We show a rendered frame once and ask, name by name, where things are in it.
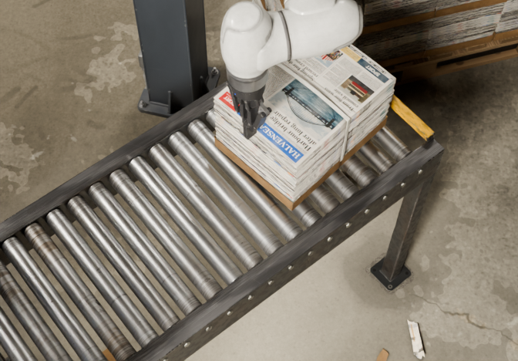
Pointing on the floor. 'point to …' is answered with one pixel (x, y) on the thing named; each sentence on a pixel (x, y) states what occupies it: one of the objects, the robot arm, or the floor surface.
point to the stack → (370, 0)
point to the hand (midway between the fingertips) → (250, 126)
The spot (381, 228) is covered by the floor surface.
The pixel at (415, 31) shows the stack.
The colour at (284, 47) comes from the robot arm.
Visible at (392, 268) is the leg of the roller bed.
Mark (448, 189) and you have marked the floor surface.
